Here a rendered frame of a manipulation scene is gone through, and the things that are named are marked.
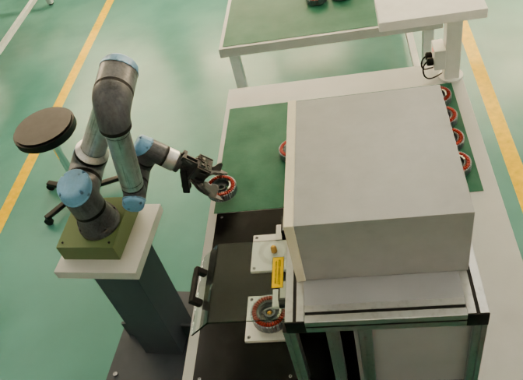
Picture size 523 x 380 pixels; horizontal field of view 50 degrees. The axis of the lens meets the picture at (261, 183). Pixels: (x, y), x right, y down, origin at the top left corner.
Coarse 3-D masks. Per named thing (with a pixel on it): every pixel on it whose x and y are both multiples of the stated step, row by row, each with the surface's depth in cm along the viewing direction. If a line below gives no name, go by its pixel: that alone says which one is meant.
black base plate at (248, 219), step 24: (216, 216) 200; (240, 216) 198; (264, 216) 195; (216, 240) 192; (240, 240) 190; (216, 336) 166; (240, 336) 164; (312, 336) 160; (216, 360) 161; (240, 360) 159; (264, 360) 158; (288, 360) 156; (312, 360) 155
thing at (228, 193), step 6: (210, 180) 204; (216, 180) 204; (222, 180) 204; (228, 180) 203; (234, 180) 203; (222, 186) 204; (234, 186) 201; (222, 192) 199; (228, 192) 199; (234, 192) 201; (210, 198) 201; (222, 198) 199; (228, 198) 200
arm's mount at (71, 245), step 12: (120, 204) 205; (72, 216) 206; (132, 216) 207; (72, 228) 202; (120, 228) 198; (60, 240) 199; (72, 240) 198; (84, 240) 197; (108, 240) 195; (120, 240) 198; (60, 252) 200; (72, 252) 198; (84, 252) 197; (96, 252) 196; (108, 252) 195; (120, 252) 197
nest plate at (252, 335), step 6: (246, 324) 166; (252, 324) 165; (246, 330) 164; (252, 330) 164; (258, 330) 163; (276, 330) 162; (282, 330) 162; (246, 336) 163; (252, 336) 162; (258, 336) 162; (264, 336) 162; (270, 336) 161; (276, 336) 161; (282, 336) 160; (246, 342) 162; (252, 342) 162; (258, 342) 162; (264, 342) 162
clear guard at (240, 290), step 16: (208, 256) 154; (224, 256) 149; (240, 256) 148; (256, 256) 146; (272, 256) 145; (208, 272) 149; (224, 272) 145; (240, 272) 144; (256, 272) 143; (208, 288) 144; (224, 288) 141; (240, 288) 140; (256, 288) 140; (272, 288) 139; (208, 304) 139; (224, 304) 138; (240, 304) 137; (256, 304) 136; (272, 304) 135; (208, 320) 136; (224, 320) 135; (240, 320) 134; (256, 320) 133; (272, 320) 133
